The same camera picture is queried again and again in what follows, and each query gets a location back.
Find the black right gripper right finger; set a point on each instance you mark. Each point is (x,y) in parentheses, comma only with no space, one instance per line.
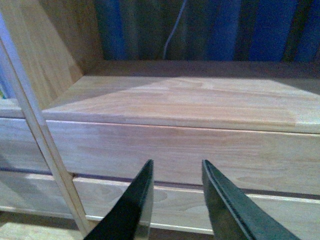
(233,215)

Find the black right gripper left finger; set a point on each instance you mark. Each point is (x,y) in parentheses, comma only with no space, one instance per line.
(130,218)

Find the lower right wooden drawer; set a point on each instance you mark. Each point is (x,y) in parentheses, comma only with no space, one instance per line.
(185,210)

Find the wooden drawer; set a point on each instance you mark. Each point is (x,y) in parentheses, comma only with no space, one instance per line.
(185,210)
(257,160)
(19,150)
(30,193)

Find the upper right wooden drawer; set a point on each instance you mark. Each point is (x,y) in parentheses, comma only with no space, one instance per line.
(257,160)

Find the lower left wooden drawer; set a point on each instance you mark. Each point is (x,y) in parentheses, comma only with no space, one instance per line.
(30,193)

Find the wooden bookshelf unit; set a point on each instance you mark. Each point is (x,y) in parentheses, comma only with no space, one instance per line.
(52,68)

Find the upper left wooden drawer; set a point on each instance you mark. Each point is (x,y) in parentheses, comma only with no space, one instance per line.
(19,150)

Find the grey curtain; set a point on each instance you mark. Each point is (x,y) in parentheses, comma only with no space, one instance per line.
(210,30)

